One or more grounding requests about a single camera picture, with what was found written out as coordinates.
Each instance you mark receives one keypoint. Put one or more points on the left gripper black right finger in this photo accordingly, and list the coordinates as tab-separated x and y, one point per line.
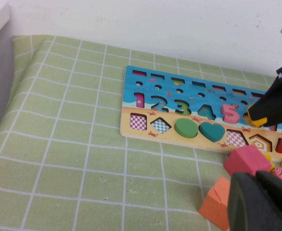
280	192

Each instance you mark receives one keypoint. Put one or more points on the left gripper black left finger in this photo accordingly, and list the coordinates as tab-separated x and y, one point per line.
251	207

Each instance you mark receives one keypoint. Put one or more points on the yellow number six piece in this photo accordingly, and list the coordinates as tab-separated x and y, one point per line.
260	122

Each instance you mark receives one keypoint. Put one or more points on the pink number five piece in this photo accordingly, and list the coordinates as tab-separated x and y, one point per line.
230	118

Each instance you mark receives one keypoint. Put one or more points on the teal heart piece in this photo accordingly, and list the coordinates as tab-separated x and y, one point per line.
211	132

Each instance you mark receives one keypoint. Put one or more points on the green circle piece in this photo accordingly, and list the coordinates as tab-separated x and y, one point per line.
186	126

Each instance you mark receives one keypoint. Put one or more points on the green number three piece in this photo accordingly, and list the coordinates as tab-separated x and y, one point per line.
185	108

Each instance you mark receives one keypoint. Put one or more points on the wooden number shape puzzle board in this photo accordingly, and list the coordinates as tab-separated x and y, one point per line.
186	79

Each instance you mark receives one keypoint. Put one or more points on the orange block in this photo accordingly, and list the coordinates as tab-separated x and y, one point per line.
215	204

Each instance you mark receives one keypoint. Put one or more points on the dark pink trapezoid block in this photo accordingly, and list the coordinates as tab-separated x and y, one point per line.
246	158

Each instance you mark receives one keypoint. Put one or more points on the green checked tablecloth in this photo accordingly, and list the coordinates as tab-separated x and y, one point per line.
58	144

